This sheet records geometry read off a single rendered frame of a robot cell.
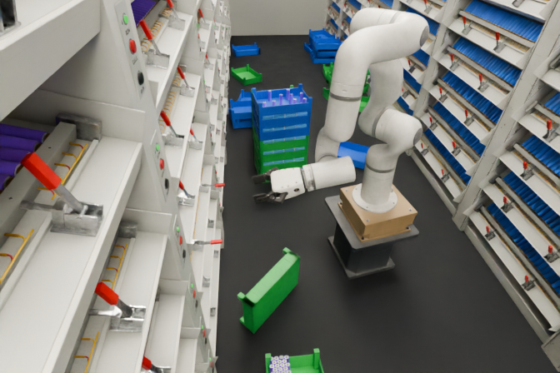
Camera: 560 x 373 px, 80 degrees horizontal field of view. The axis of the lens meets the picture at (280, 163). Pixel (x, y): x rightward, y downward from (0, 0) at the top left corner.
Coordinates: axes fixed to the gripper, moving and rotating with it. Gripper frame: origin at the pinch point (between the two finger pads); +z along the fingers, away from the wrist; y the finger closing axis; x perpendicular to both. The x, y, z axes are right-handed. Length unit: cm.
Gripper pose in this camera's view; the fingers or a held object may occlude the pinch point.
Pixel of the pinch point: (257, 189)
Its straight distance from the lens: 108.0
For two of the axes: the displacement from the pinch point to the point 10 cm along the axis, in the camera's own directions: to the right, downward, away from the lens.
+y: -1.1, -6.0, 7.9
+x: -1.9, -7.7, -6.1
